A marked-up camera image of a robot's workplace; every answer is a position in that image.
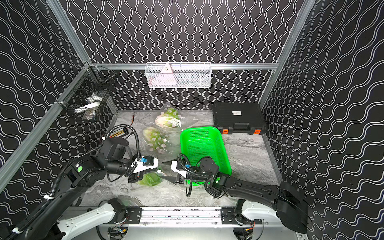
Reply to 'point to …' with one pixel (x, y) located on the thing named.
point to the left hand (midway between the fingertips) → (154, 165)
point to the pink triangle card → (165, 78)
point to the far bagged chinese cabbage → (169, 117)
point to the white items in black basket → (92, 103)
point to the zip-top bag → (153, 191)
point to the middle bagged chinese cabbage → (156, 140)
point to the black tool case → (241, 118)
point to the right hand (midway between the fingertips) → (162, 166)
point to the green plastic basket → (199, 142)
